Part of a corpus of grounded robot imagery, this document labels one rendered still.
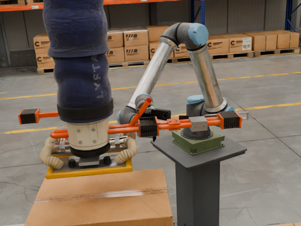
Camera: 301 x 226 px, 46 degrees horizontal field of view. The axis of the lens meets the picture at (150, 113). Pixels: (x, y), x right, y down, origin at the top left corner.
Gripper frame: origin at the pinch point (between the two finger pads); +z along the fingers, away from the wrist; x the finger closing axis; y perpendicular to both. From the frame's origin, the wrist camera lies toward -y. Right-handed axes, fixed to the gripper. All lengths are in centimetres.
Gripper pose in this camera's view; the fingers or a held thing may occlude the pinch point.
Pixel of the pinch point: (154, 125)
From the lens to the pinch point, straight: 149.5
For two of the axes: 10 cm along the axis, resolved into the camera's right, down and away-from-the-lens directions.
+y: -9.9, 0.8, -0.7
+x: -0.5, -9.4, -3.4
